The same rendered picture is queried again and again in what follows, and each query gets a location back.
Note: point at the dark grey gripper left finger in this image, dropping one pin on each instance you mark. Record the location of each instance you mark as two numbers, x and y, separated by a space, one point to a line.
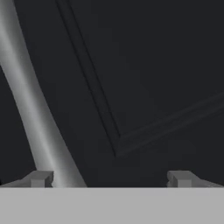
39 177

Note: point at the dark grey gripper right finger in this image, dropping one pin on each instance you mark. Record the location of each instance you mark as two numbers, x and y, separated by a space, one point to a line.
183 177

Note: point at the black cabinet door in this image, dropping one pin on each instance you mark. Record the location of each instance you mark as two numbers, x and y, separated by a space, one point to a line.
140 81

